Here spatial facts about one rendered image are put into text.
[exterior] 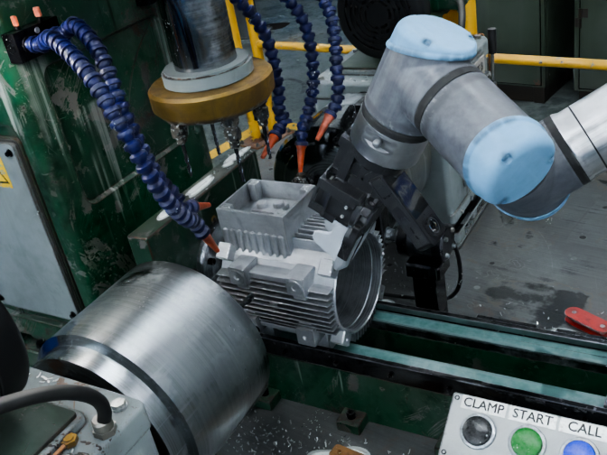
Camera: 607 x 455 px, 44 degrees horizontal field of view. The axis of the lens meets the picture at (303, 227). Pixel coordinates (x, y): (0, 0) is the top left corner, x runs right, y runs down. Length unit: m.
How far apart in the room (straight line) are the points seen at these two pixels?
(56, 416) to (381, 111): 0.47
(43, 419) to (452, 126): 0.50
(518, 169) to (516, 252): 0.81
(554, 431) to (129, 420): 0.42
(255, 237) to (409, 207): 0.29
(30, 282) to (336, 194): 0.59
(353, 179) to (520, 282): 0.61
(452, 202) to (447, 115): 0.76
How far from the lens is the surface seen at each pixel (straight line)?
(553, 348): 1.14
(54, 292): 1.28
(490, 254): 1.57
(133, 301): 0.94
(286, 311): 1.11
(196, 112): 1.02
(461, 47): 0.82
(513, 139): 0.75
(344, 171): 0.94
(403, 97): 0.82
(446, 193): 1.52
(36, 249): 1.25
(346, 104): 1.38
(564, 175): 0.89
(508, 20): 4.28
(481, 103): 0.78
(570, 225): 1.66
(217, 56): 1.05
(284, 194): 1.18
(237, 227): 1.13
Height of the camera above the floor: 1.65
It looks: 29 degrees down
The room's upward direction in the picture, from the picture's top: 11 degrees counter-clockwise
